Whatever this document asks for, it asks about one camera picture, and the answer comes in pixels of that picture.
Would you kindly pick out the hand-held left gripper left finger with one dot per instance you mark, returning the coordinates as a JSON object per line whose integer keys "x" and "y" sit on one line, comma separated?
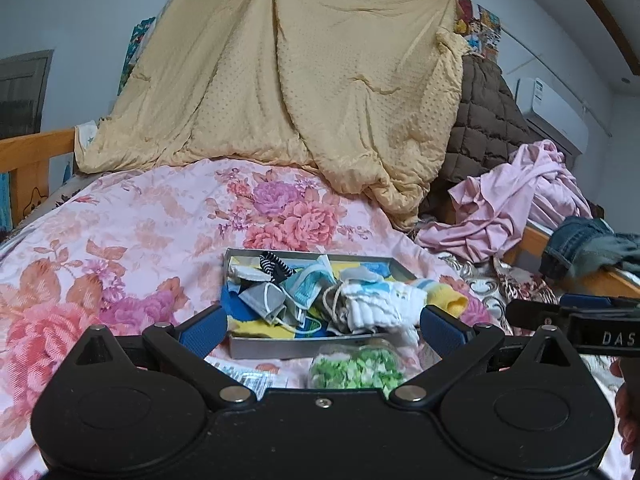
{"x": 205, "y": 330}

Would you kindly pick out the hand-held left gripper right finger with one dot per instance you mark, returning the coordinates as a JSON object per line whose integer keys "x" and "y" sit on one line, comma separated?
{"x": 440, "y": 331}

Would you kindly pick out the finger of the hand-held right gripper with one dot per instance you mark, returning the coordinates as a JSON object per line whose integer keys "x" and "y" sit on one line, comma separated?
{"x": 530, "y": 312}
{"x": 585, "y": 301}

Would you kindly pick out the grey face mask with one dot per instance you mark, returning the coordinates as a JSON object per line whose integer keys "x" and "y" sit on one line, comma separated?
{"x": 262, "y": 302}

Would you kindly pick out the grey tray with colourful lining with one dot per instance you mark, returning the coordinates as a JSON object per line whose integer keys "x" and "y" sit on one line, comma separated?
{"x": 280, "y": 347}

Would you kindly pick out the white printed cloth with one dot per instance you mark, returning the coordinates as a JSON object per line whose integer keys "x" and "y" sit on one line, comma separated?
{"x": 372, "y": 290}

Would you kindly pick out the black white striped sock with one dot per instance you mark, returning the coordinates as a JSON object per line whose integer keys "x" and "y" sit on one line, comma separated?
{"x": 274, "y": 264}

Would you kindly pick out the person's right hand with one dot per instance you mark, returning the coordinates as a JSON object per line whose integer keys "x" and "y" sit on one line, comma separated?
{"x": 629, "y": 405}

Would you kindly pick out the patterned satin quilt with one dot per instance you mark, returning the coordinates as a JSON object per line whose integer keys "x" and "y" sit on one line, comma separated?
{"x": 505, "y": 290}

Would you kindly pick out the faded blue jeans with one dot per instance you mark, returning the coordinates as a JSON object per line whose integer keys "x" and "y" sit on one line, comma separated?
{"x": 575, "y": 245}

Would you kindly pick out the white printed plastic packet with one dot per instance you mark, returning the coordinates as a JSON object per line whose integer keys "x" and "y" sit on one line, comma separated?
{"x": 245, "y": 377}

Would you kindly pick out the clear bag green white pieces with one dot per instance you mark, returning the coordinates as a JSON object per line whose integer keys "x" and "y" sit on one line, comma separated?
{"x": 357, "y": 367}

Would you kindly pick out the pink floral bed sheet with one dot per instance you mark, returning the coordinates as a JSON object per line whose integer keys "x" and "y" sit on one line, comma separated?
{"x": 150, "y": 240}

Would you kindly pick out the pink garment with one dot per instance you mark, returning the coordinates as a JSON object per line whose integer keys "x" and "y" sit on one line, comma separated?
{"x": 500, "y": 210}

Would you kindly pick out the brown quilted jacket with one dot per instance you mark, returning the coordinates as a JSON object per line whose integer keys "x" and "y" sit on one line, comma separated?
{"x": 480, "y": 125}

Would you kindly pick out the white air conditioner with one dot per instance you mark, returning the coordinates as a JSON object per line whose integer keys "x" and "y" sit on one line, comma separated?
{"x": 550, "y": 110}

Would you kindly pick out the white star-print cloth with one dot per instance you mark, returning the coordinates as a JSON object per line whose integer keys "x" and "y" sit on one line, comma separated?
{"x": 85, "y": 137}

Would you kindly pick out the yellow dotted blanket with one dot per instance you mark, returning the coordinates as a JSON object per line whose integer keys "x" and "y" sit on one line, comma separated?
{"x": 280, "y": 85}

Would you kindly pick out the grey wooden door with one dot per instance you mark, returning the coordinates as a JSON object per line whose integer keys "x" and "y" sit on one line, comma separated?
{"x": 22, "y": 90}

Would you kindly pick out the colourful cartoon wall poster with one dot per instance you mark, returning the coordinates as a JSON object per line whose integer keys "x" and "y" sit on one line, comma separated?
{"x": 480, "y": 25}

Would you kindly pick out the blue green wall poster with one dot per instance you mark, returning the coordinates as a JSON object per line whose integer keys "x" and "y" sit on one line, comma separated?
{"x": 137, "y": 45}

